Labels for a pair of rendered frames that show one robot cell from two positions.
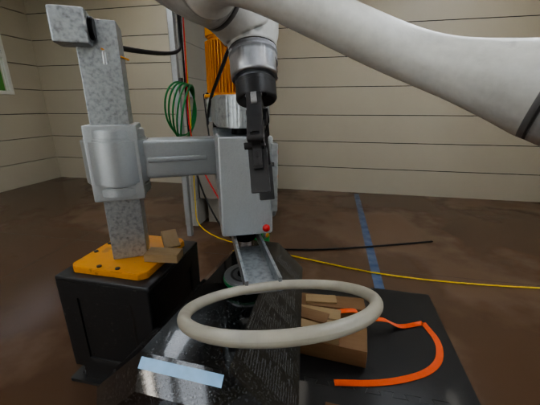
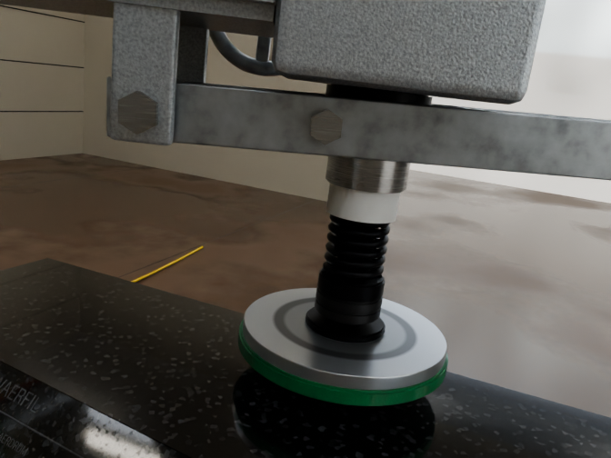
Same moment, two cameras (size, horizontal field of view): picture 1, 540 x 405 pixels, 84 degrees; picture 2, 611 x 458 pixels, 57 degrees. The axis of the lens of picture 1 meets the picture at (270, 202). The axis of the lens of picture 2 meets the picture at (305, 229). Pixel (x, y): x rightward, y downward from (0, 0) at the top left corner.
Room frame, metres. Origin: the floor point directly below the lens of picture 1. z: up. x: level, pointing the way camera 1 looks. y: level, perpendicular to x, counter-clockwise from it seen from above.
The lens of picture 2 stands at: (1.24, 0.66, 1.12)
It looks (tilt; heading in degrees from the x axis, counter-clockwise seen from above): 15 degrees down; 279
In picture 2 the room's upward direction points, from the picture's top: 7 degrees clockwise
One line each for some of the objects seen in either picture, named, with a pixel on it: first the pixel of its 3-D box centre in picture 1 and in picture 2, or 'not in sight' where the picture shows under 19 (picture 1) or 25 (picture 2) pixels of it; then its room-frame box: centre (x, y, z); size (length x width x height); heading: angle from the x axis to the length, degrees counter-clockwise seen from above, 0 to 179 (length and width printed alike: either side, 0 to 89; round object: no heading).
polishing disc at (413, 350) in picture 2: (246, 274); (344, 330); (1.28, 0.12, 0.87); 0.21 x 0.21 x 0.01
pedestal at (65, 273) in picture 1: (141, 305); not in sight; (1.72, 0.87, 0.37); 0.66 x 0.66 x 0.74; 78
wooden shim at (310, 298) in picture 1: (321, 298); not in sight; (2.12, -0.42, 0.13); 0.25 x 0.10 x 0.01; 86
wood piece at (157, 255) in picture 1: (164, 255); not in sight; (1.61, 0.63, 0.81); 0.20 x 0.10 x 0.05; 86
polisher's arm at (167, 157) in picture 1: (155, 157); not in sight; (1.78, 0.68, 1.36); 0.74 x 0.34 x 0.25; 109
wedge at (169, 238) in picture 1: (170, 238); not in sight; (1.85, 0.67, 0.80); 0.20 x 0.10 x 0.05; 25
